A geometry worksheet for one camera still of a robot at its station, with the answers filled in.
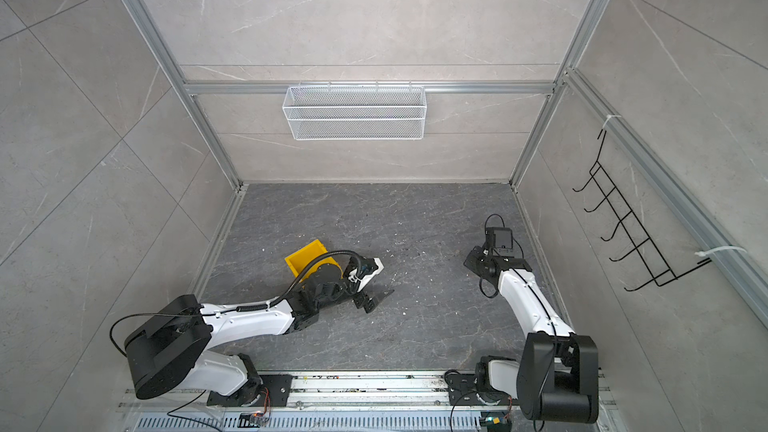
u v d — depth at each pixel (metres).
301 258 0.92
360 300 0.71
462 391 0.73
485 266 0.76
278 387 0.73
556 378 0.40
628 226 0.68
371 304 0.72
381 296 0.71
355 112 1.00
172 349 0.42
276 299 0.59
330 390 0.75
